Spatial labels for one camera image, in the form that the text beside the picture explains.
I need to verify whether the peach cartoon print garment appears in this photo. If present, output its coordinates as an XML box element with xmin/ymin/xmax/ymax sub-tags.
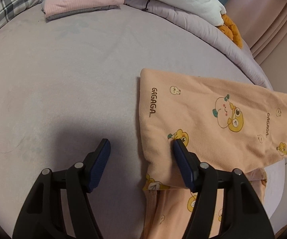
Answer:
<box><xmin>139</xmin><ymin>69</ymin><xmax>287</xmax><ymax>238</ymax></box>

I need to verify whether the lilac bed sheet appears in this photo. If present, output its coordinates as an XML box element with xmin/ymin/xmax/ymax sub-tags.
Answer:
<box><xmin>0</xmin><ymin>3</ymin><xmax>286</xmax><ymax>239</ymax></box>

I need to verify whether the lilac quilted duvet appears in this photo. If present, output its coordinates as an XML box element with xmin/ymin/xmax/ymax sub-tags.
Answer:
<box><xmin>124</xmin><ymin>0</ymin><xmax>272</xmax><ymax>88</ymax></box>

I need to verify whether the grey folded garment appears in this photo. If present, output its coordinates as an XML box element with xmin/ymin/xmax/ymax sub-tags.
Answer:
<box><xmin>46</xmin><ymin>5</ymin><xmax>120</xmax><ymax>21</ymax></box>

